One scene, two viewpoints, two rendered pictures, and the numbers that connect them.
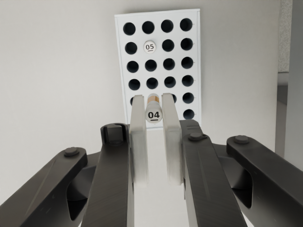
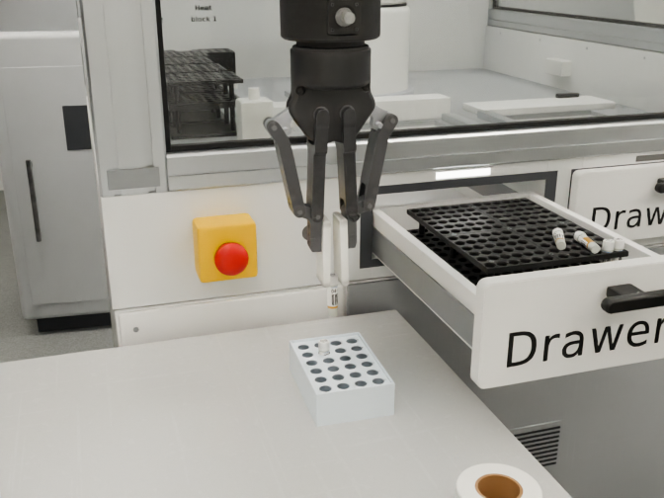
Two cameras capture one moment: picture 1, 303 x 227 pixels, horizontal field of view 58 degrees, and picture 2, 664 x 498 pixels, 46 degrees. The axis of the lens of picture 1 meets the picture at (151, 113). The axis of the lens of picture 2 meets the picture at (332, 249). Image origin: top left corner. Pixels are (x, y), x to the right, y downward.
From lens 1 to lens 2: 0.81 m
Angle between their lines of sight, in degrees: 87
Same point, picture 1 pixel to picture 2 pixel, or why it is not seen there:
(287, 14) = not seen: outside the picture
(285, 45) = not seen: outside the picture
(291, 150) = (467, 332)
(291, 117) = (454, 321)
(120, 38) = (296, 351)
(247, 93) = (441, 394)
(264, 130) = (481, 415)
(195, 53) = (367, 351)
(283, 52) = not seen: outside the picture
